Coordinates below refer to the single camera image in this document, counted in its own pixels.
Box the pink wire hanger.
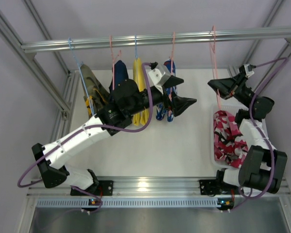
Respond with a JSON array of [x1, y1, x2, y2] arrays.
[[209, 25, 222, 110], [109, 35, 122, 90], [167, 32, 175, 122]]

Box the blue white red trousers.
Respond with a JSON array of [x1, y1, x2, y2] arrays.
[[156, 58, 178, 122]]

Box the pink camouflage trousers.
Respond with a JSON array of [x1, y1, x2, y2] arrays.
[[213, 110, 248, 168]]

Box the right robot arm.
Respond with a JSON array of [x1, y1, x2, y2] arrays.
[[208, 71, 288, 195]]

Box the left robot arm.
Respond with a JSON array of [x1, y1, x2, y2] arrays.
[[32, 79, 197, 194]]

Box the yellow trousers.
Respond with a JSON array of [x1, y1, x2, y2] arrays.
[[133, 58, 149, 126]]

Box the navy blue trousers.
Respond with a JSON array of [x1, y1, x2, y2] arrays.
[[109, 60, 129, 101]]

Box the olive camouflage trousers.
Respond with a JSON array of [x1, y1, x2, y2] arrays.
[[81, 64, 110, 118]]

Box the white perforated plastic basket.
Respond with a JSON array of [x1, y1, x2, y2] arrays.
[[210, 104, 251, 169]]

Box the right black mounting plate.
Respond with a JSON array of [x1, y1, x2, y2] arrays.
[[199, 179, 219, 197]]

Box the black mounting plate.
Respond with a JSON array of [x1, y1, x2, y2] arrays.
[[199, 179, 219, 197], [70, 180, 113, 197]]

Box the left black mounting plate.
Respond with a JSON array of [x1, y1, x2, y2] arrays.
[[70, 180, 113, 197]]

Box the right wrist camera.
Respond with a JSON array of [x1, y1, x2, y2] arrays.
[[239, 64, 256, 78]]

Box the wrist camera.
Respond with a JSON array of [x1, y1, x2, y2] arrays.
[[239, 64, 256, 78], [148, 62, 171, 94]]

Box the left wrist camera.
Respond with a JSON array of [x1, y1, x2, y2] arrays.
[[148, 62, 171, 94]]

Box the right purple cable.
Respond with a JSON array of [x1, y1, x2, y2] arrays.
[[232, 57, 289, 212]]

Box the aluminium hanging rail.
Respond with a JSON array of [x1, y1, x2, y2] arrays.
[[21, 26, 291, 53]]

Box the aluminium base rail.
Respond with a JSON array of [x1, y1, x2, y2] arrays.
[[26, 176, 291, 198]]

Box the light blue wire hanger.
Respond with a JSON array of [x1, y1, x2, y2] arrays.
[[68, 37, 95, 116]]

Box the grey slotted cable duct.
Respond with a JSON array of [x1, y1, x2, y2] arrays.
[[36, 198, 225, 208]]

